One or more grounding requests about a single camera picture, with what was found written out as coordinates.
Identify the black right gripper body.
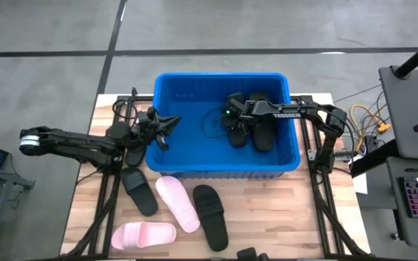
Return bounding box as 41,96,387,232
224,92,269,125

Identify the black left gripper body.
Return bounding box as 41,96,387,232
132,107,161,146

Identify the black rubber slide sandal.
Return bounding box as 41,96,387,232
192,184,229,252
124,144,148,168
249,91,278,152
120,167,159,218
226,92,250,149

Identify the blue plastic bin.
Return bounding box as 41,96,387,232
145,72,301,179

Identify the black desk crossbar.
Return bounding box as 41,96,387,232
350,139,401,178

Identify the white paper sheet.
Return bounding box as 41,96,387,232
352,173,369,196

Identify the grey desk panel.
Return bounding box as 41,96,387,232
378,65,418,161

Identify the black slanted pole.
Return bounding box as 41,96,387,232
393,32,418,79

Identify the grey keyboard desk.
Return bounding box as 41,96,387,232
385,156,418,250

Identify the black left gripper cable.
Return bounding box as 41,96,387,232
112,94,139,126

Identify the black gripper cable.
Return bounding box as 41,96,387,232
112,94,139,126
200,106,231,139

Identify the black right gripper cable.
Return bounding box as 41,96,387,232
200,106,231,139

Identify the black aluminium table frame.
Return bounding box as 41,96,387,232
289,94,369,259
60,86,155,259

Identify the yellow cable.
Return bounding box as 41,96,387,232
350,104,392,153

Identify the black table-level camera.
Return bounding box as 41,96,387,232
236,246,270,261

